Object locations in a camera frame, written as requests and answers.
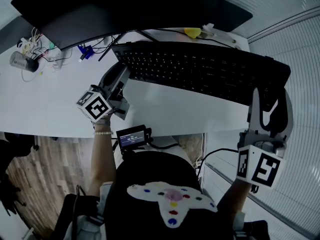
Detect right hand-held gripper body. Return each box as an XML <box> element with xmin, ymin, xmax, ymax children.
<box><xmin>236</xmin><ymin>130</ymin><xmax>288</xmax><ymax>189</ymax></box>

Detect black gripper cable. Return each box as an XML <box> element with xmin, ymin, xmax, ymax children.
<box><xmin>196</xmin><ymin>147</ymin><xmax>241</xmax><ymax>180</ymax></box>

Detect black worn bag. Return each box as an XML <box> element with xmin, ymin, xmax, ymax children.
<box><xmin>51</xmin><ymin>193</ymin><xmax>101</xmax><ymax>240</ymax></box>

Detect small black screen device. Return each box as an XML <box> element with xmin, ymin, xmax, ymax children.
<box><xmin>116</xmin><ymin>124</ymin><xmax>153</xmax><ymax>155</ymax></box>

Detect dark gray flat panel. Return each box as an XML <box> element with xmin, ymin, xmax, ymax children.
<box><xmin>223</xmin><ymin>0</ymin><xmax>254</xmax><ymax>33</ymax></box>
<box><xmin>0</xmin><ymin>15</ymin><xmax>45</xmax><ymax>55</ymax></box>

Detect clear bottle with black base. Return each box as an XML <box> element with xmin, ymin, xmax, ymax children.
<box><xmin>9</xmin><ymin>50</ymin><xmax>40</xmax><ymax>73</ymax></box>

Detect black computer monitor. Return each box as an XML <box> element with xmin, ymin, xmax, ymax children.
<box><xmin>10</xmin><ymin>0</ymin><xmax>241</xmax><ymax>52</ymax></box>

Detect tangle of charging cables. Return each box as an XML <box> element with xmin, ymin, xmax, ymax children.
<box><xmin>17</xmin><ymin>27</ymin><xmax>62</xmax><ymax>71</ymax></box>

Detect silver wrist band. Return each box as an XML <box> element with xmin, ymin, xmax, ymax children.
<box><xmin>92</xmin><ymin>118</ymin><xmax>111</xmax><ymax>127</ymax></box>

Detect blue adapter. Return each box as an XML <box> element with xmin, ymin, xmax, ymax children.
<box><xmin>77</xmin><ymin>44</ymin><xmax>95</xmax><ymax>60</ymax></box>

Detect black keyboard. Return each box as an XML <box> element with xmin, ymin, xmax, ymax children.
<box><xmin>111</xmin><ymin>40</ymin><xmax>292</xmax><ymax>113</ymax></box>

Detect person's right forearm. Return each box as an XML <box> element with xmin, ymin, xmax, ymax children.
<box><xmin>216</xmin><ymin>177</ymin><xmax>253</xmax><ymax>221</ymax></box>

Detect yellow round object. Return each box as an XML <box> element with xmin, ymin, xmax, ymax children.
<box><xmin>184</xmin><ymin>27</ymin><xmax>202</xmax><ymax>39</ymax></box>

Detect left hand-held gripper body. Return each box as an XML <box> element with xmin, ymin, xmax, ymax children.
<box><xmin>75</xmin><ymin>82</ymin><xmax>131</xmax><ymax>123</ymax></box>

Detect white stick tool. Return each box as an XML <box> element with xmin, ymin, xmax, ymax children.
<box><xmin>201</xmin><ymin>23</ymin><xmax>218</xmax><ymax>38</ymax></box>

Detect person's black star-patch vest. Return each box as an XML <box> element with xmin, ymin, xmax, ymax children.
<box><xmin>103</xmin><ymin>150</ymin><xmax>236</xmax><ymax>240</ymax></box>

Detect black office chair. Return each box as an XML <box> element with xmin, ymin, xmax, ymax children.
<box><xmin>0</xmin><ymin>131</ymin><xmax>40</xmax><ymax>217</ymax></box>

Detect person's left forearm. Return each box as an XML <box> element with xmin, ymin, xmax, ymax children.
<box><xmin>87</xmin><ymin>116</ymin><xmax>118</xmax><ymax>197</ymax></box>

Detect black monitor stand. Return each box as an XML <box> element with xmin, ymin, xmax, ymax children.
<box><xmin>98</xmin><ymin>29</ymin><xmax>161</xmax><ymax>62</ymax></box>

